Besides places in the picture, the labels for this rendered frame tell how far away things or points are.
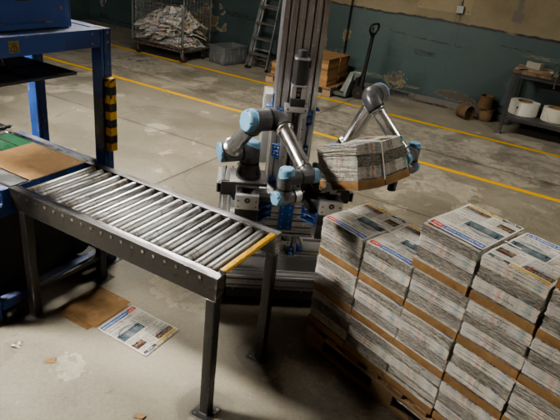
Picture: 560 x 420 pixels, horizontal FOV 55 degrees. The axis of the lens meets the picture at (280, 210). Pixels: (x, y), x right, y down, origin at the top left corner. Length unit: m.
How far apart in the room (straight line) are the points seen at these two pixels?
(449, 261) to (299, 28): 1.55
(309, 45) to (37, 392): 2.31
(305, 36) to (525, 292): 1.80
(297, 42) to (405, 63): 6.31
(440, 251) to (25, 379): 2.11
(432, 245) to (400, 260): 0.20
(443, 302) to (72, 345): 1.97
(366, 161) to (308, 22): 0.93
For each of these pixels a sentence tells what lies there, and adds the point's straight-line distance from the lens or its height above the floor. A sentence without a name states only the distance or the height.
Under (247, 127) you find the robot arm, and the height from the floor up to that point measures 1.25.
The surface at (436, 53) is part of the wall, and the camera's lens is 9.27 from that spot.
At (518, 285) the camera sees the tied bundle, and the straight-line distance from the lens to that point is 2.32.
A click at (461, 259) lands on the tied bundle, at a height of 0.98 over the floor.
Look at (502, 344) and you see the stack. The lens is 2.46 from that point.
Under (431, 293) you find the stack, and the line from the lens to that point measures 2.56.
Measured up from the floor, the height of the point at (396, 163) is 1.14.
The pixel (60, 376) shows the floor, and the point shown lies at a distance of 3.09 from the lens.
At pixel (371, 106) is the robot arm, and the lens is 3.07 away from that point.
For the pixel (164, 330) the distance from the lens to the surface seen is 3.29.
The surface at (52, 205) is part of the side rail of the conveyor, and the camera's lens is 2.92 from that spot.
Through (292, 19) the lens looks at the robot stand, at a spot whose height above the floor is 1.72.
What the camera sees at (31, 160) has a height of 0.80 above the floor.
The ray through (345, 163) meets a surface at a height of 1.16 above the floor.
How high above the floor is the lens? 2.09
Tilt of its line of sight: 26 degrees down
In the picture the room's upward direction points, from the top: 7 degrees clockwise
